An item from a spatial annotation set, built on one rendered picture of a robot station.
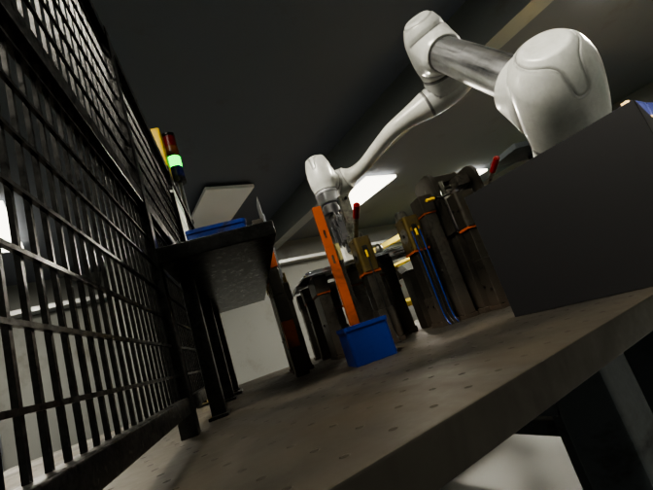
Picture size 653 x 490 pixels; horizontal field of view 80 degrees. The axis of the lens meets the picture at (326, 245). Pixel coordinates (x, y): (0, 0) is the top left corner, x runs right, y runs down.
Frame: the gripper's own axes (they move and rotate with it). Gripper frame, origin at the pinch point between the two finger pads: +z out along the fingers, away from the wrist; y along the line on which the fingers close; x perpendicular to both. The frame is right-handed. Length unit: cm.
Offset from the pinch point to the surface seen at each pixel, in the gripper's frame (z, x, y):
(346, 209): -12.0, 0.4, -16.7
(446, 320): 32.9, -16.5, -22.2
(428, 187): -10.4, -27.6, -23.5
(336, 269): 6.8, 10.3, -16.2
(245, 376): 43, 61, 432
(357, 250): 3.1, 2.6, -19.6
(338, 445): 34, 38, -101
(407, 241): 5.2, -14.7, -20.6
